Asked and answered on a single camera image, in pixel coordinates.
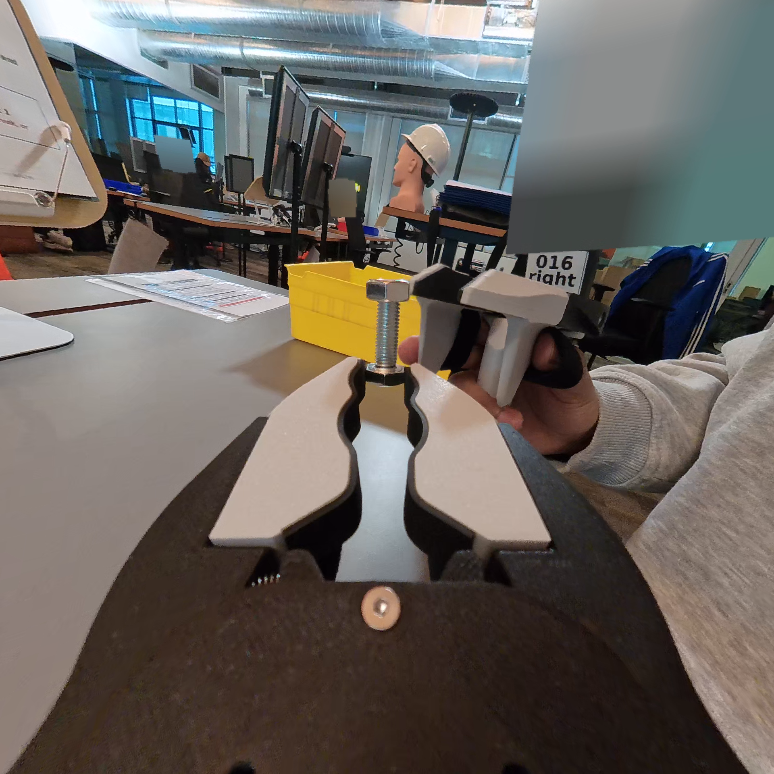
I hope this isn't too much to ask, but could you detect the silver ventilation duct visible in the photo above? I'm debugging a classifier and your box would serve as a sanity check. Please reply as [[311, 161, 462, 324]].
[[138, 30, 533, 75], [91, 0, 539, 31]]

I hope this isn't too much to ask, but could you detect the yellow plastic bin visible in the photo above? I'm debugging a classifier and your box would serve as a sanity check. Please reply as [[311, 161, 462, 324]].
[[284, 261, 453, 382]]

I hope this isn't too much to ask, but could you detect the black disc-topped pole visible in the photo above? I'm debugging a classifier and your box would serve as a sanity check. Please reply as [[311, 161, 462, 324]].
[[449, 92, 500, 182]]

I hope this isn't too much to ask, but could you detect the white hard hat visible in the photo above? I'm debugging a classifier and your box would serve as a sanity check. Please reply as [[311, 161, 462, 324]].
[[402, 123, 452, 177]]

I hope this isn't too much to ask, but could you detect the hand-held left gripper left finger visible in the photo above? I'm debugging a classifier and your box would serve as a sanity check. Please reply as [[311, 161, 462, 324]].
[[208, 357, 365, 581]]

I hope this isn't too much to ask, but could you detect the person's right hand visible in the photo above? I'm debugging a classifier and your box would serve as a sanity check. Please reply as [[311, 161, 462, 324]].
[[399, 327, 601, 458]]

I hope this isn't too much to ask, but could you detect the white flat pad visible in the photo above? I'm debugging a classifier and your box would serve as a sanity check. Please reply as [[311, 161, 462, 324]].
[[0, 184, 75, 364]]

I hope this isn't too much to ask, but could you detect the grey desk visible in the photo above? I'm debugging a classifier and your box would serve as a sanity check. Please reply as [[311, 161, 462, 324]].
[[0, 270, 460, 774]]

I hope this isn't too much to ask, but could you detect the blue striped jacket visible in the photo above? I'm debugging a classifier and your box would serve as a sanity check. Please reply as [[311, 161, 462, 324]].
[[605, 245, 730, 365]]

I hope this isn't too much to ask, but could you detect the printed instruction sheet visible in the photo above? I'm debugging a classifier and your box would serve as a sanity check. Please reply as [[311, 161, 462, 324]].
[[0, 0, 100, 202]]

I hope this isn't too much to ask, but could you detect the laminated paper sheet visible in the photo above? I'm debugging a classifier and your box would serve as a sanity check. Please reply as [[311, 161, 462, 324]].
[[85, 270, 290, 323]]

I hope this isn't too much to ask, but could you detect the wooden-top table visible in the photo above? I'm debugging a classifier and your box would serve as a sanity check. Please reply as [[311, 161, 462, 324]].
[[380, 206, 510, 285]]

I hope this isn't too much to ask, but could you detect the black monitor stand pole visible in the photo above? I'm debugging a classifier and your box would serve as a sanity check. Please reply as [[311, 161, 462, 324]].
[[289, 142, 303, 285]]

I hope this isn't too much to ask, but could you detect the stack of blue folders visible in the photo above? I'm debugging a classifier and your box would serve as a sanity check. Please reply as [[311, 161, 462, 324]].
[[437, 179, 514, 221]]

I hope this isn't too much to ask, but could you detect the person's right forearm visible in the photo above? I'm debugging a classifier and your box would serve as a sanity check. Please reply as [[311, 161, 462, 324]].
[[565, 327, 774, 492]]

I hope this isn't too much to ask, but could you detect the grey tilted board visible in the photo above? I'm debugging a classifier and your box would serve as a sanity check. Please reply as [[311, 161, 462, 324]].
[[108, 218, 170, 275]]

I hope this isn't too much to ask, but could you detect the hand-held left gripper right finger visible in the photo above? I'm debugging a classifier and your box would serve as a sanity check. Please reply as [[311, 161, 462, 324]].
[[403, 363, 553, 581]]

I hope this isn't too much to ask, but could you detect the black office chair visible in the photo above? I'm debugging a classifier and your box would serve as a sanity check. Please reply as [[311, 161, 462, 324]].
[[589, 257, 696, 366]]

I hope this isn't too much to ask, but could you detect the wooden clipboard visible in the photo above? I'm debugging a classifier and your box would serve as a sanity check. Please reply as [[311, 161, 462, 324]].
[[0, 0, 110, 229]]

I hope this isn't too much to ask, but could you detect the small black monitor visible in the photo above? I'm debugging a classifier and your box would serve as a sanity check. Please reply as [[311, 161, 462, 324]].
[[224, 154, 255, 196]]

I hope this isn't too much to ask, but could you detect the silver hex bolt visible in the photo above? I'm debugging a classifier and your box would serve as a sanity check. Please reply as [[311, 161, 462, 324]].
[[365, 279, 413, 385]]

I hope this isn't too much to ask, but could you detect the long wooden-top desk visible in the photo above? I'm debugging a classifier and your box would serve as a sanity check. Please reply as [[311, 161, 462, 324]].
[[124, 198, 397, 285]]

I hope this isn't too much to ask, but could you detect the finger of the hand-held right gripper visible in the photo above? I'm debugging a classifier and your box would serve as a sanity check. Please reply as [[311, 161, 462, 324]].
[[458, 270, 570, 408], [410, 265, 485, 374]]

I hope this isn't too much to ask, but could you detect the mannequin head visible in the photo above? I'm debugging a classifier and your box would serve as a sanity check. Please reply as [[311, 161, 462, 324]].
[[390, 142, 439, 214]]

